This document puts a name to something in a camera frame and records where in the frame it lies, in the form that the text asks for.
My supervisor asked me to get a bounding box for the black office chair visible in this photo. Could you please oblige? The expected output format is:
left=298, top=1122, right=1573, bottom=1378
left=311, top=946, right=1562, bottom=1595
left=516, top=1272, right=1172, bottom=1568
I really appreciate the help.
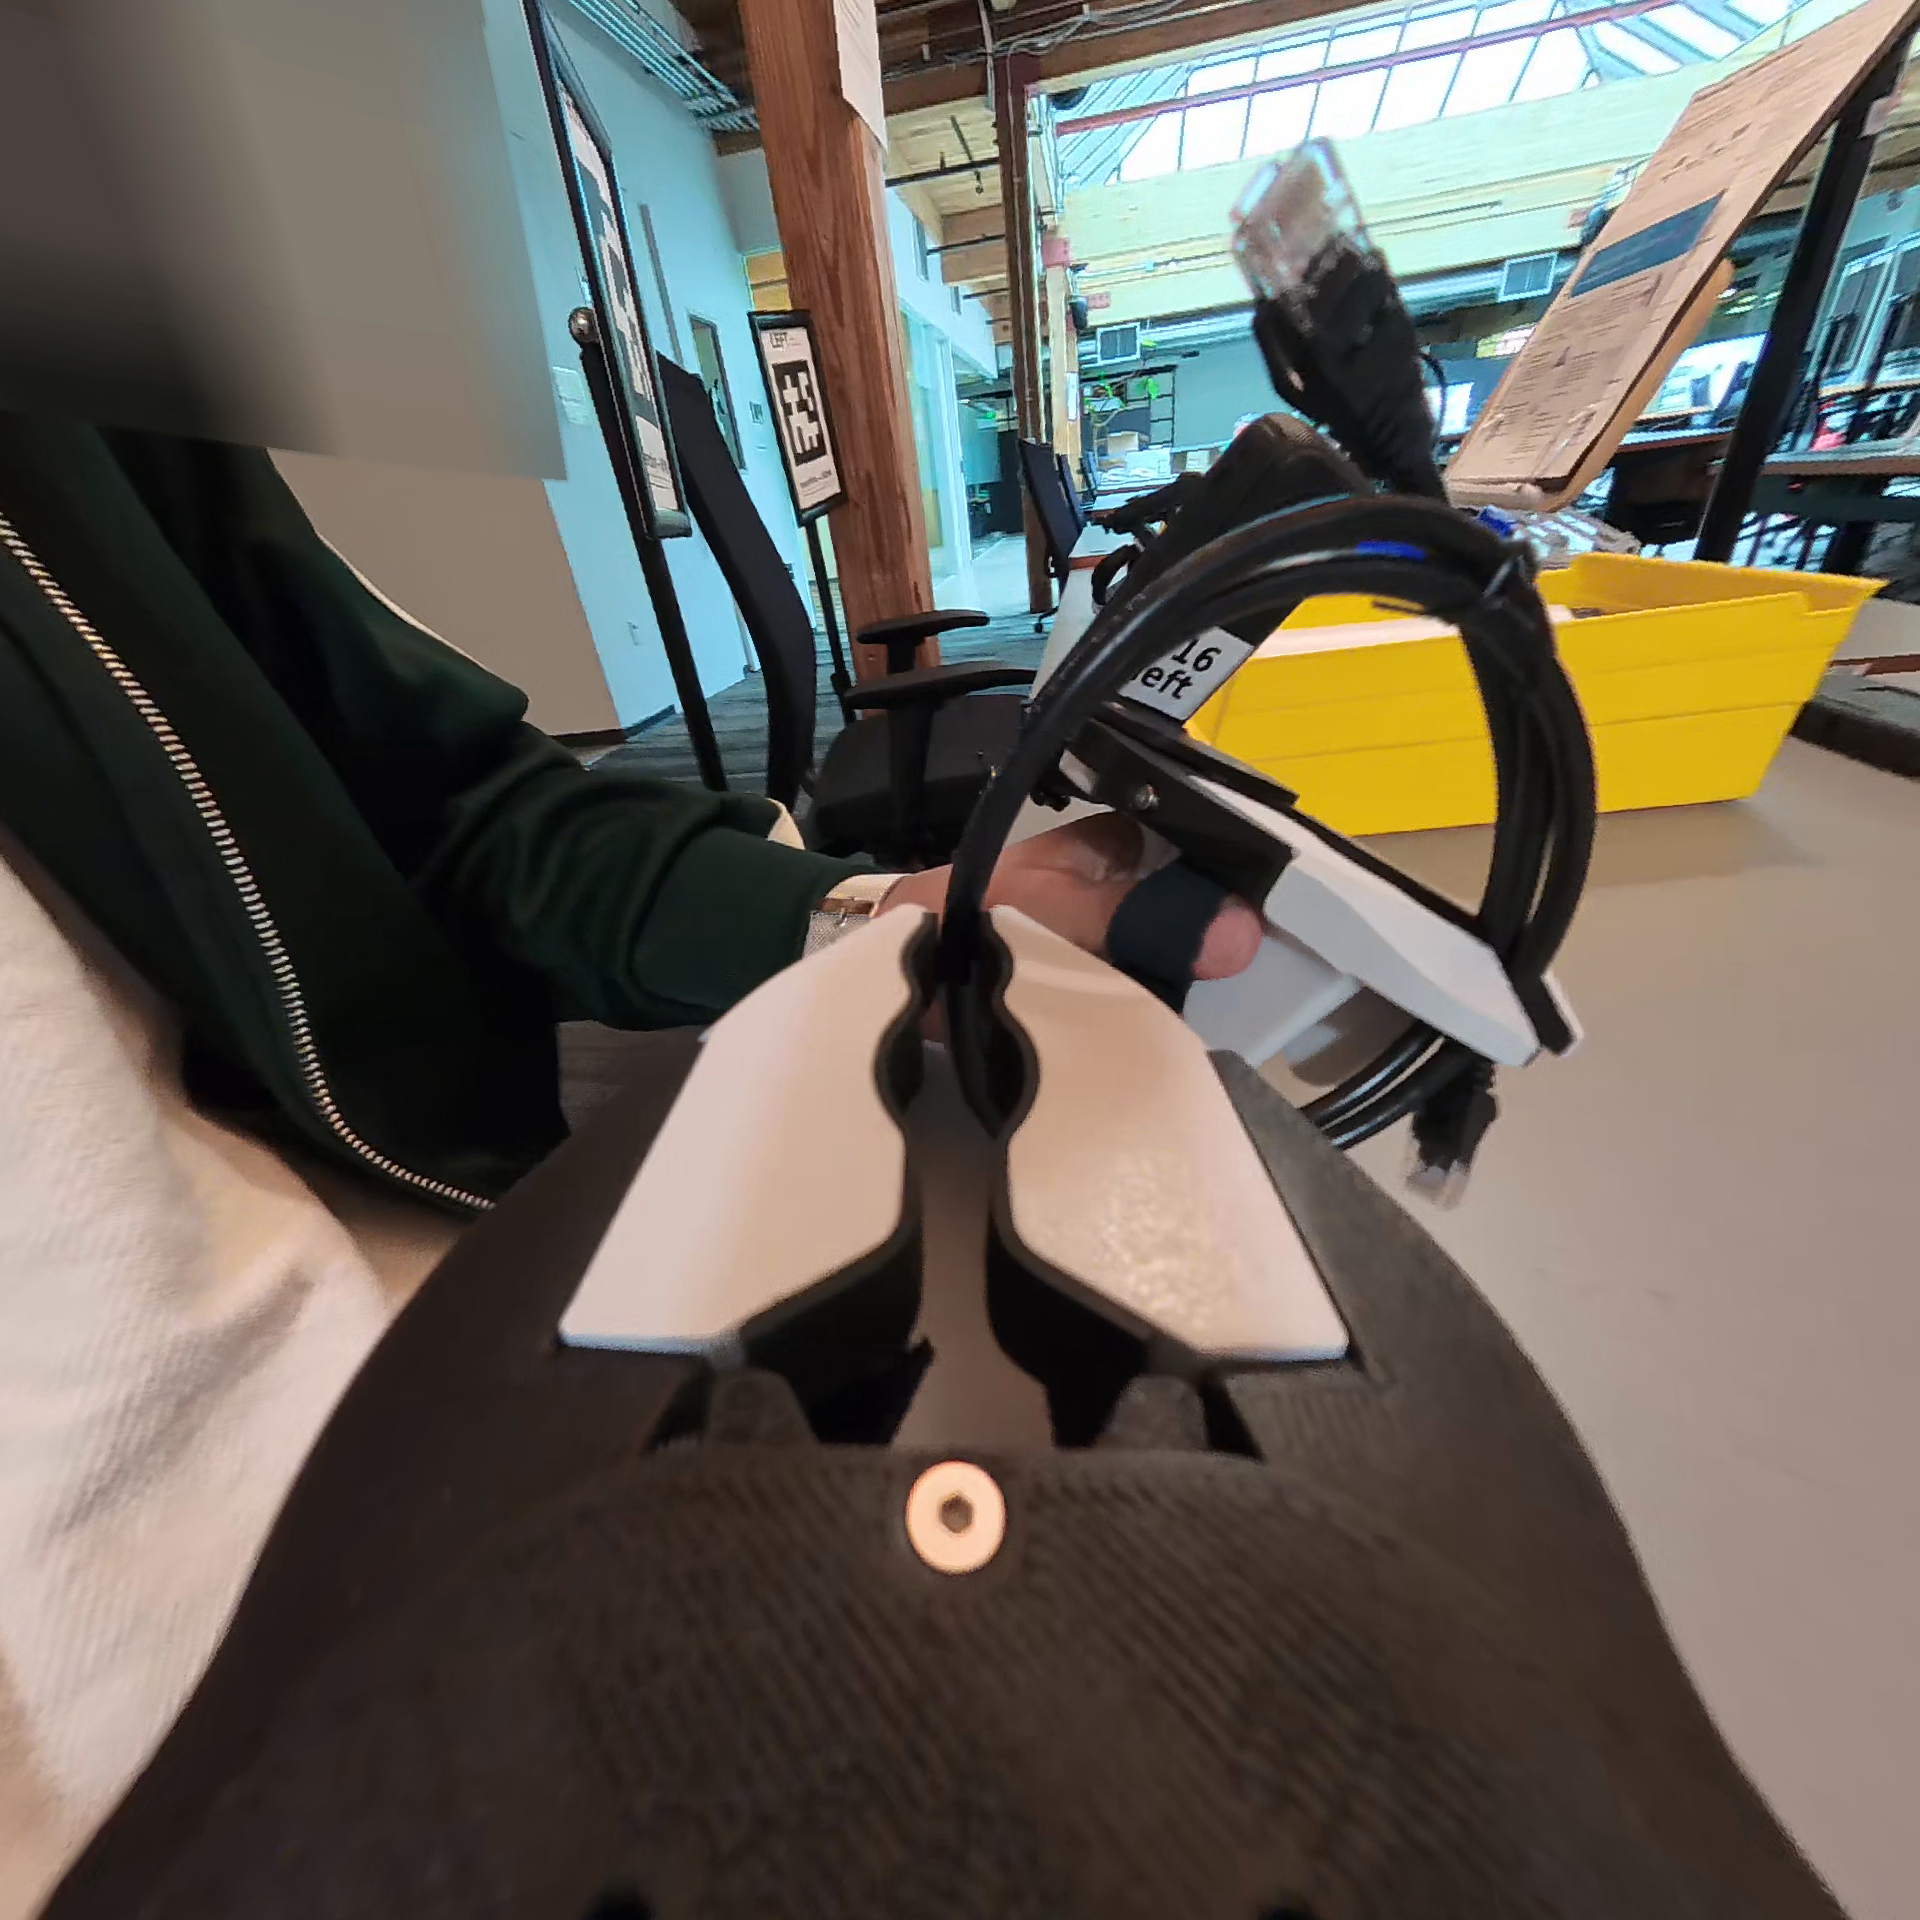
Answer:
left=652, top=352, right=1040, bottom=860

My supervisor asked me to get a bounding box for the yellow plastic bin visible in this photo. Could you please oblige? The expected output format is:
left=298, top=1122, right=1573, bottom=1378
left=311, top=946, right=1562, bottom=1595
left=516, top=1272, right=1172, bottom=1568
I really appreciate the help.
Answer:
left=1183, top=551, right=1886, bottom=840

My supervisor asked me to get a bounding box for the large framed marker poster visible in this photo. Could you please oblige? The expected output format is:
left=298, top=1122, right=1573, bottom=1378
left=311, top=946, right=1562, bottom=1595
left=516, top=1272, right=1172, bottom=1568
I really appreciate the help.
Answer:
left=525, top=0, right=731, bottom=793

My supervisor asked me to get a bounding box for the white paper notice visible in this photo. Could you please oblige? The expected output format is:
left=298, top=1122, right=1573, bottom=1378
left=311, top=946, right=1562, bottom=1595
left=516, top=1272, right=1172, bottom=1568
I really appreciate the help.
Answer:
left=831, top=0, right=892, bottom=130

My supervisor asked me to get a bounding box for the grey desk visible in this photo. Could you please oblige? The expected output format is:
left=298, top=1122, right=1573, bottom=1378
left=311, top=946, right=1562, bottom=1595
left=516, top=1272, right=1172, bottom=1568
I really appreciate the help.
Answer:
left=1048, top=592, right=1920, bottom=1920

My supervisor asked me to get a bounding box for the person's left hand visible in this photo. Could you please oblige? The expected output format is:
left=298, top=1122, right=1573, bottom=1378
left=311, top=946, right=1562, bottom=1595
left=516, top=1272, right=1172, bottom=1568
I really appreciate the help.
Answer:
left=885, top=816, right=1266, bottom=1039

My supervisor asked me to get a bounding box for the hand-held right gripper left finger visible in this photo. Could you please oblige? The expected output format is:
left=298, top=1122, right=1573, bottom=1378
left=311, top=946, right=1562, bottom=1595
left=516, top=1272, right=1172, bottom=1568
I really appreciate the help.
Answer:
left=557, top=908, right=939, bottom=1364

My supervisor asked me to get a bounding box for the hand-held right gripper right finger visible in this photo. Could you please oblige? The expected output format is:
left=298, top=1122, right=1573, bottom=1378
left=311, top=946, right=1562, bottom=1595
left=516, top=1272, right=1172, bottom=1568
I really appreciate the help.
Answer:
left=982, top=908, right=1354, bottom=1368

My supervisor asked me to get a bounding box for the skylight window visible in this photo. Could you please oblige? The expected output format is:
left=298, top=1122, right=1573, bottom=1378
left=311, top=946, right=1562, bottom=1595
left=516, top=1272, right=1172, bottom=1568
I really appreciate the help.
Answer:
left=1048, top=0, right=1800, bottom=185

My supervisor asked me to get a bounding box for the black flat box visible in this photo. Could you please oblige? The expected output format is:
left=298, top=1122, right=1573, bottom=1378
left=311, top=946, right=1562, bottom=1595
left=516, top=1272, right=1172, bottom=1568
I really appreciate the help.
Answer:
left=1791, top=660, right=1920, bottom=785

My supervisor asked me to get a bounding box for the person's left forearm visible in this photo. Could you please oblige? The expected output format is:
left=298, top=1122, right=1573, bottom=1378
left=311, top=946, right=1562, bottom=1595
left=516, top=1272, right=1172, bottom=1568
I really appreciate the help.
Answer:
left=450, top=720, right=906, bottom=1041

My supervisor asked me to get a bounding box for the printed cardboard sheet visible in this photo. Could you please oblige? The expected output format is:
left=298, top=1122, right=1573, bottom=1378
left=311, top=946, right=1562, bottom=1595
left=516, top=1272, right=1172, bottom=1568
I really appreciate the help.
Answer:
left=1447, top=0, right=1916, bottom=505

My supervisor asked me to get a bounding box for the black ethernet cable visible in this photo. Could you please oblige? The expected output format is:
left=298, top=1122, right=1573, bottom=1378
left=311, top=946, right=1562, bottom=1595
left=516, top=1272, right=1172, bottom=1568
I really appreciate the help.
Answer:
left=936, top=142, right=1600, bottom=1212

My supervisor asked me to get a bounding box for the black pole stand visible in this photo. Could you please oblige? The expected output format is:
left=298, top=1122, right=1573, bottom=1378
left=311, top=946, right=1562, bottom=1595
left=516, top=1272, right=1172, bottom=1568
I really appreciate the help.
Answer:
left=1691, top=30, right=1901, bottom=568

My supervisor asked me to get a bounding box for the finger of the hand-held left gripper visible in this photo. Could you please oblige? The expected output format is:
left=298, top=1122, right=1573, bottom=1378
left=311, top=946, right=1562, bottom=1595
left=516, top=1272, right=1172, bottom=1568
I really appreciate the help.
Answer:
left=1181, top=931, right=1366, bottom=1071
left=1240, top=816, right=1584, bottom=1071

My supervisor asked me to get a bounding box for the wooden post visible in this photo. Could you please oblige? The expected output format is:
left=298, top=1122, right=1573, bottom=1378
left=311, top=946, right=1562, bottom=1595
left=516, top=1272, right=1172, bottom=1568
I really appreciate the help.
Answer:
left=736, top=0, right=941, bottom=682

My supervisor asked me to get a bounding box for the small marker poster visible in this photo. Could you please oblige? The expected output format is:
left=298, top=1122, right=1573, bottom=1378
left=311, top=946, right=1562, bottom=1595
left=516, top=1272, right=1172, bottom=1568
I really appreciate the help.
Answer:
left=748, top=306, right=859, bottom=711

